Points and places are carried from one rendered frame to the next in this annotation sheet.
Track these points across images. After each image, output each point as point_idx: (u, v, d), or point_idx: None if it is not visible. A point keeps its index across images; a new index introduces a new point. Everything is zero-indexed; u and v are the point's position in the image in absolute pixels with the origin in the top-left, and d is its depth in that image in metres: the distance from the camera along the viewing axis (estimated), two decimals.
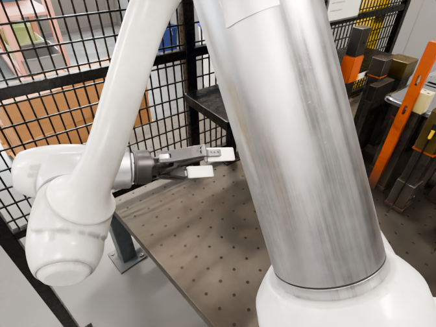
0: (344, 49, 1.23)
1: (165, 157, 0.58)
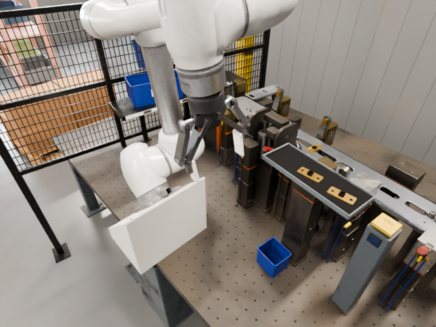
0: None
1: (235, 101, 0.62)
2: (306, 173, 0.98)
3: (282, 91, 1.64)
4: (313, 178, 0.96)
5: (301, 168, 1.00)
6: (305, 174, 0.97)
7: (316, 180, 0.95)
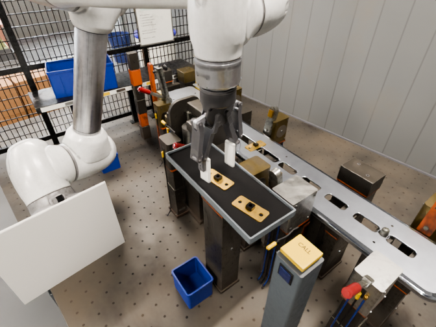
0: (167, 62, 1.80)
1: (239, 106, 0.65)
2: (213, 178, 0.73)
3: None
4: (220, 183, 0.71)
5: None
6: (211, 179, 0.73)
7: (224, 186, 0.71)
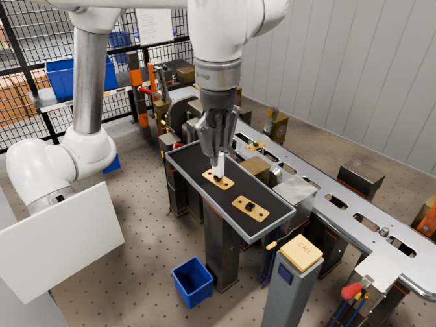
0: (167, 62, 1.80)
1: (237, 111, 0.66)
2: (213, 178, 0.73)
3: None
4: (220, 183, 0.71)
5: (209, 170, 0.75)
6: (211, 179, 0.73)
7: (224, 186, 0.71)
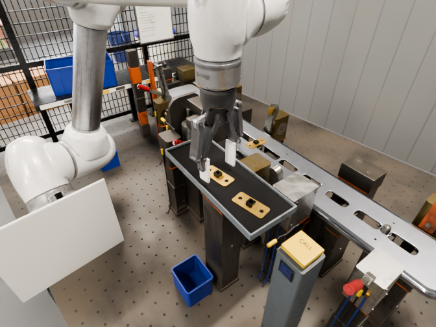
0: (167, 60, 1.80)
1: (239, 105, 0.65)
2: (213, 174, 0.72)
3: None
4: (220, 180, 0.71)
5: (209, 167, 0.75)
6: (211, 176, 0.72)
7: (224, 182, 0.70)
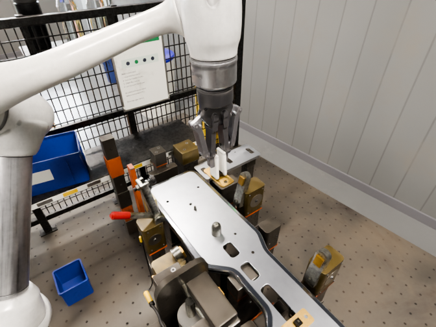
0: (161, 126, 1.37)
1: (238, 111, 0.65)
2: None
3: (247, 178, 0.96)
4: (219, 180, 0.71)
5: None
6: (211, 175, 0.72)
7: (222, 183, 0.70)
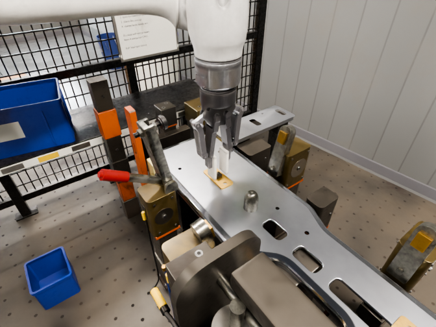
0: (168, 86, 1.10)
1: (241, 111, 0.65)
2: None
3: (291, 133, 0.69)
4: (218, 181, 0.71)
5: None
6: (211, 176, 0.72)
7: (222, 185, 0.70)
